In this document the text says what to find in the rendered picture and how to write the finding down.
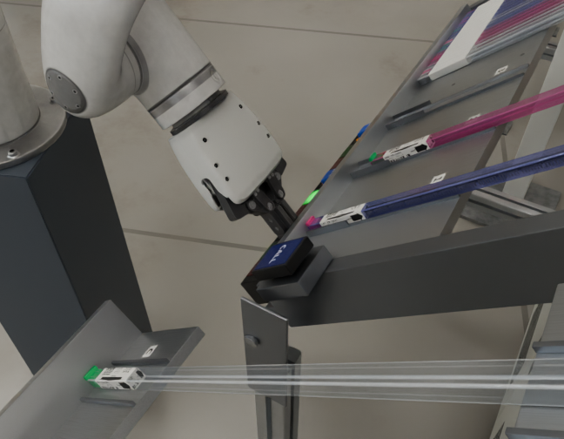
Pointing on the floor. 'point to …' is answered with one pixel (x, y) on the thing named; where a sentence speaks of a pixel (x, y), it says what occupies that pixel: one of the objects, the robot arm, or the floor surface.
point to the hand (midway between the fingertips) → (282, 219)
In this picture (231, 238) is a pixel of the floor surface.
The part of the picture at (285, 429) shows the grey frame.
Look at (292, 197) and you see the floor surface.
